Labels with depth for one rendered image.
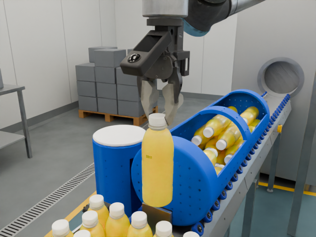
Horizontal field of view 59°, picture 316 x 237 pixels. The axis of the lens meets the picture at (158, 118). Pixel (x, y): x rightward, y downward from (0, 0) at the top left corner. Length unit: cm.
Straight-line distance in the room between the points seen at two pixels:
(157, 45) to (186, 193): 49
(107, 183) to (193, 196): 66
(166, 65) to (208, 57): 552
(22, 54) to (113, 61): 136
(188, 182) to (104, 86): 398
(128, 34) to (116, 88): 232
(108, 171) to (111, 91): 336
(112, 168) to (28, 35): 374
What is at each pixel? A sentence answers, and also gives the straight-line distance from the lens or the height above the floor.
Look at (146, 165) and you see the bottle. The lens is 61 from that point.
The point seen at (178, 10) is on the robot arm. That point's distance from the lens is 55.
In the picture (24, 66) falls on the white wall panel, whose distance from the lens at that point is 480.
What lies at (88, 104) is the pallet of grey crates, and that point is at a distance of 501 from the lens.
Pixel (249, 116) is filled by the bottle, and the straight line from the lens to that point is 146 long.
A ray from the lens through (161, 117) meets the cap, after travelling 58.
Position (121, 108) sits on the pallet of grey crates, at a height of 27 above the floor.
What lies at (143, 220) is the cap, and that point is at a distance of 74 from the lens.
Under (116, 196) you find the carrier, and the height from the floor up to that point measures 76.
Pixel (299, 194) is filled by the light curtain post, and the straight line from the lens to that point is 238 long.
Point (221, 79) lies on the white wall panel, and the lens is 607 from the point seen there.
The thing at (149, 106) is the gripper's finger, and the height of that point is 140.
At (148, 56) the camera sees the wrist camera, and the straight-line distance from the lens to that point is 50.
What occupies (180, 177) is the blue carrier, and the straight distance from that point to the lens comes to 85.
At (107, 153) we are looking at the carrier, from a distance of 135.
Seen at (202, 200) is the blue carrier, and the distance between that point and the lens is 85.
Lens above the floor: 156
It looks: 18 degrees down
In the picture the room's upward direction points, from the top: straight up
